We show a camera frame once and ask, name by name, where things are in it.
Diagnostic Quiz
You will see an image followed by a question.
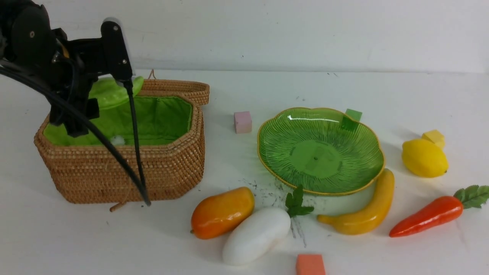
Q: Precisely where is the yellow lemon toy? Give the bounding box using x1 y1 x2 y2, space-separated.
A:
401 139 449 178

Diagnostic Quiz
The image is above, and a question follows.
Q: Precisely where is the white radish toy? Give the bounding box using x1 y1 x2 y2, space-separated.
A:
222 185 314 266

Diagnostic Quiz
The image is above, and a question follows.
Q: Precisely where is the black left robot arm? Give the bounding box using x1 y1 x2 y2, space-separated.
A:
1 0 109 138

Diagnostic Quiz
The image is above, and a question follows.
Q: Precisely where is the orange carrot toy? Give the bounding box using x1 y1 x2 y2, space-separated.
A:
389 185 489 238

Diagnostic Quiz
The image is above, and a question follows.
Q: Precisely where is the yellow foam cube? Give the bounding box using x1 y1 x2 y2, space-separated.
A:
421 130 445 149

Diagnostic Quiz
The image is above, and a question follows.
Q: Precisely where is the orange mango toy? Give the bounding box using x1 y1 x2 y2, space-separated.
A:
191 187 255 239

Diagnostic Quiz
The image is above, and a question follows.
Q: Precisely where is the green bitter gourd toy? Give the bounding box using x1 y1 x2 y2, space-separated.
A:
88 77 130 111

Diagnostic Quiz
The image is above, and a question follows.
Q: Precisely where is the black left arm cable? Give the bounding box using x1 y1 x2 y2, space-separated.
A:
0 61 152 207

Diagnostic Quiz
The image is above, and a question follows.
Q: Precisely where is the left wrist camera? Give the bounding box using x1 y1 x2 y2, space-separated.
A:
100 17 133 83

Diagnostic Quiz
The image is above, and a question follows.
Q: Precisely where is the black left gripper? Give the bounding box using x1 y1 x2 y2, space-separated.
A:
49 36 109 138

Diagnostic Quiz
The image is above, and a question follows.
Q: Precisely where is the pink foam cube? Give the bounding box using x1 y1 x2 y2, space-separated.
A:
233 111 252 134

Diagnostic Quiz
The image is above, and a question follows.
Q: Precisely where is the orange foam cube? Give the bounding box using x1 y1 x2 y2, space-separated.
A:
295 254 327 275

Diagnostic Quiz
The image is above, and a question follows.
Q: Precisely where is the green foam cube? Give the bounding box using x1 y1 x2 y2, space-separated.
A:
341 108 362 131

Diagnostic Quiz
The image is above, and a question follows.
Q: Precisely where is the woven basket lid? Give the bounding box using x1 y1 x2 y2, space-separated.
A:
139 69 210 106

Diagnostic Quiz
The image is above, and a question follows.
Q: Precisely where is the woven rattan basket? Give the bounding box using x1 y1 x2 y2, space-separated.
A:
34 90 206 204

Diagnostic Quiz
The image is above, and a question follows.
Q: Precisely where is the yellow banana toy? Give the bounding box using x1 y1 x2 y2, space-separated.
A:
316 169 395 235

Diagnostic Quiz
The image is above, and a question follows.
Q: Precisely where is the green leaf-shaped glass plate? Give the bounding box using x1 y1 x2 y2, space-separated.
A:
257 107 385 196

